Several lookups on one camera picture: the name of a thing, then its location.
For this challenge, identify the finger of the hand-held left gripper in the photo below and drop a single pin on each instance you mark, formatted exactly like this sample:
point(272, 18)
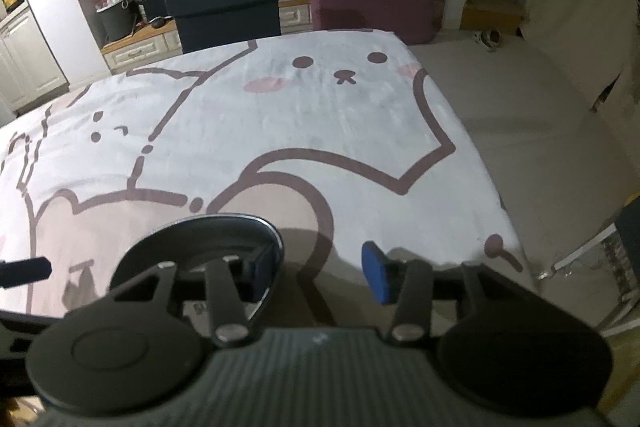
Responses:
point(25, 272)

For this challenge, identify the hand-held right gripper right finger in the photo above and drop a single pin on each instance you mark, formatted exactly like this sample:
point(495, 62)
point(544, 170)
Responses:
point(375, 272)

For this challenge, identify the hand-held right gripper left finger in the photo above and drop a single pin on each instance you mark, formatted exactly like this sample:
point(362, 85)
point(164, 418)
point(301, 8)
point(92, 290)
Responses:
point(263, 269)

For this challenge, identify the round stainless steel bowl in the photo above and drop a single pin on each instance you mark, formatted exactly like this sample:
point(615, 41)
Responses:
point(200, 239)

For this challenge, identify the bear printed tablecloth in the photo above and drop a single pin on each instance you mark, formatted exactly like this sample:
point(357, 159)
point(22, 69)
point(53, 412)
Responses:
point(300, 117)

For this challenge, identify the white kitchen cabinets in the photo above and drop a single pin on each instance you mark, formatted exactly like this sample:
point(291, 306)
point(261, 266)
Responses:
point(25, 62)

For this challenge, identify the low wooden-top cabinet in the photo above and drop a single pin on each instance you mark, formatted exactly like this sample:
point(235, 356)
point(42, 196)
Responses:
point(145, 49)

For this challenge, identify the light slipper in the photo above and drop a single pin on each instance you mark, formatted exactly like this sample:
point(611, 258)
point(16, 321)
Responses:
point(486, 39)

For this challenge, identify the grey trash bin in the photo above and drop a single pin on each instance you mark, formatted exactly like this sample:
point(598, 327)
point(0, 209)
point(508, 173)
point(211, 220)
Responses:
point(117, 27)

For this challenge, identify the cardboard box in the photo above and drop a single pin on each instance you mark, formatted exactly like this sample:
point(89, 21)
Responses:
point(492, 12)

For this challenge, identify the metal frame chair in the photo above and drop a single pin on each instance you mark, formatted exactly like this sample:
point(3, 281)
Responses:
point(631, 227)

